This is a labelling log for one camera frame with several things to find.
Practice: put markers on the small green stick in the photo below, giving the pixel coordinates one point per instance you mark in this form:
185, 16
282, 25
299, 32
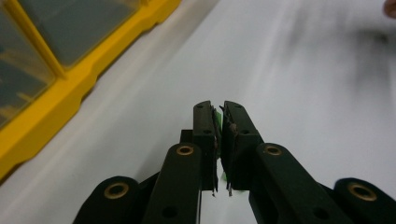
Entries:
218, 124

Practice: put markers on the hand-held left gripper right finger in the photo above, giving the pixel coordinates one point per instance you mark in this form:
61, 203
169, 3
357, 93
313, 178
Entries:
239, 140

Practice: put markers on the grid of clear drawers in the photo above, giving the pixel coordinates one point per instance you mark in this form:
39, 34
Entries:
77, 28

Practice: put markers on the yellow black organizer cabinet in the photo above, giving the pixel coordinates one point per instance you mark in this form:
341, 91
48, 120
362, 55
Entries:
46, 109

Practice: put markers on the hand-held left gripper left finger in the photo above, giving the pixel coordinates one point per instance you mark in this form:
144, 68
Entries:
205, 124

